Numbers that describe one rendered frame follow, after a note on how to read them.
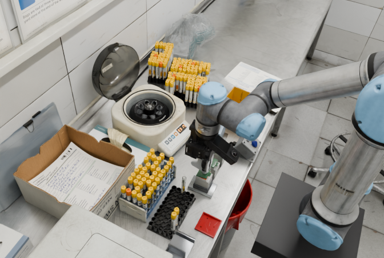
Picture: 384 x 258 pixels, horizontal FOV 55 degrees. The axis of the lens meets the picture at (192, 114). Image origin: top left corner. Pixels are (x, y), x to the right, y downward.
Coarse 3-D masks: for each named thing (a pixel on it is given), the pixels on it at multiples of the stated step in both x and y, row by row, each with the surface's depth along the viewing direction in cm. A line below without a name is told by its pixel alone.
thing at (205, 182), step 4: (196, 176) 123; (208, 176) 123; (212, 176) 125; (196, 180) 124; (200, 180) 123; (204, 180) 122; (208, 180) 122; (200, 184) 125; (204, 184) 124; (208, 184) 123
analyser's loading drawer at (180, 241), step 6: (174, 234) 111; (180, 234) 110; (186, 234) 109; (174, 240) 110; (180, 240) 110; (186, 240) 110; (192, 240) 109; (168, 246) 106; (174, 246) 105; (180, 246) 109; (186, 246) 109; (192, 246) 109; (174, 252) 107; (180, 252) 105; (186, 252) 107
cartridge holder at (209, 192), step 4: (192, 180) 129; (212, 180) 127; (192, 184) 128; (196, 184) 125; (212, 184) 128; (216, 184) 128; (192, 188) 127; (196, 188) 126; (200, 188) 125; (204, 188) 124; (208, 188) 124; (212, 188) 127; (200, 192) 126; (204, 192) 126; (208, 192) 126; (212, 192) 126; (208, 196) 126
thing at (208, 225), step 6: (204, 216) 120; (210, 216) 120; (198, 222) 118; (204, 222) 119; (210, 222) 119; (216, 222) 119; (198, 228) 117; (204, 228) 117; (210, 228) 117; (216, 228) 118; (210, 234) 116
